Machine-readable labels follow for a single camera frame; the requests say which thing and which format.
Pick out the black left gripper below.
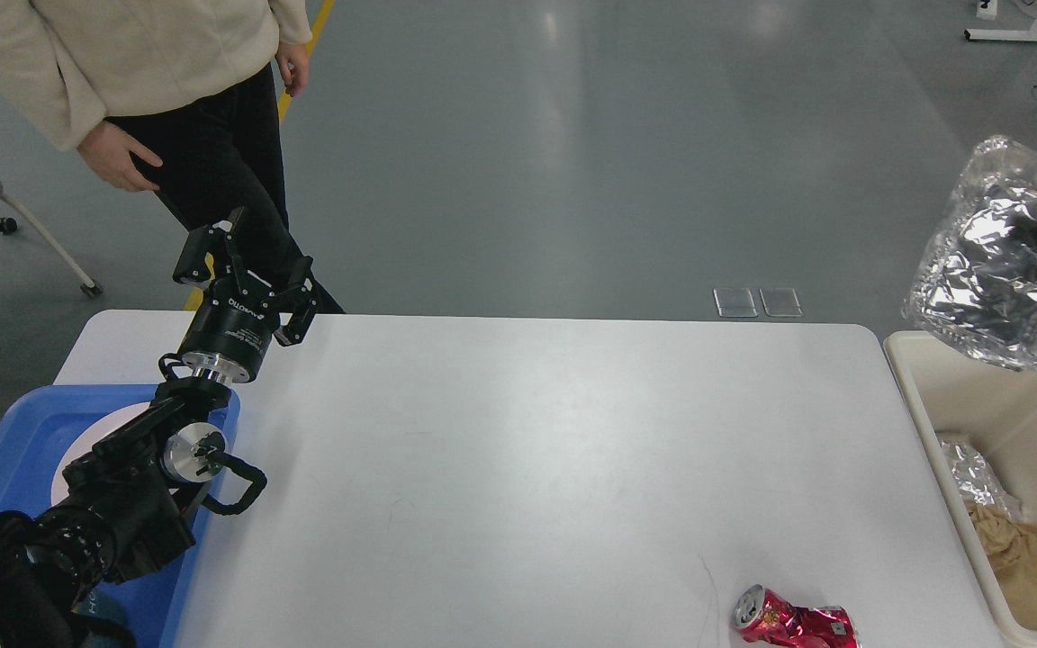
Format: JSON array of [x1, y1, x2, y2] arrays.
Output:
[[170, 206, 319, 384]]

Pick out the pink plate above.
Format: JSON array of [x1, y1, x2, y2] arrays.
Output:
[[50, 401, 149, 506]]

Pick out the crushed red can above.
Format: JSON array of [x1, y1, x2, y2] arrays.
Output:
[[731, 585, 861, 647]]

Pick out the aluminium foil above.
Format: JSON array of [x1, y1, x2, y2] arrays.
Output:
[[935, 432, 1022, 522], [902, 136, 1037, 372]]

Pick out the brown paper ball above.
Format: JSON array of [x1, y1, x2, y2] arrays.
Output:
[[968, 503, 1026, 569]]

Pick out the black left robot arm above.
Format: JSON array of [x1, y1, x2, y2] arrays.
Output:
[[0, 208, 320, 647]]

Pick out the person right hand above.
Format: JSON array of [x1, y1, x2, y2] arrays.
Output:
[[75, 121, 162, 193]]

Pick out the person left hand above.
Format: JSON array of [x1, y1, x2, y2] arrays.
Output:
[[275, 41, 311, 98]]

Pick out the blue plastic tray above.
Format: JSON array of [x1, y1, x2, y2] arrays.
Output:
[[0, 384, 199, 647]]

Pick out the clear floor plates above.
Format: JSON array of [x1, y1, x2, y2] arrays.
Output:
[[711, 287, 804, 319]]

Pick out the beige plastic bin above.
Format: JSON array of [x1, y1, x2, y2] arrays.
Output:
[[884, 331, 1037, 647]]

